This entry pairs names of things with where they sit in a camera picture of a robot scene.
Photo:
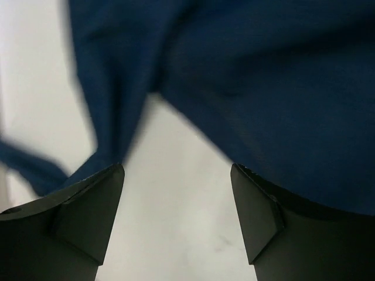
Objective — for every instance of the dark blue denim trousers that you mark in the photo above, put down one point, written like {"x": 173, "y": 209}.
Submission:
{"x": 285, "y": 88}

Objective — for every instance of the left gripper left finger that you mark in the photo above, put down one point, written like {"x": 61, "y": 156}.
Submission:
{"x": 65, "y": 235}

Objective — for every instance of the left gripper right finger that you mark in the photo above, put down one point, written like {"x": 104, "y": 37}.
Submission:
{"x": 289, "y": 238}

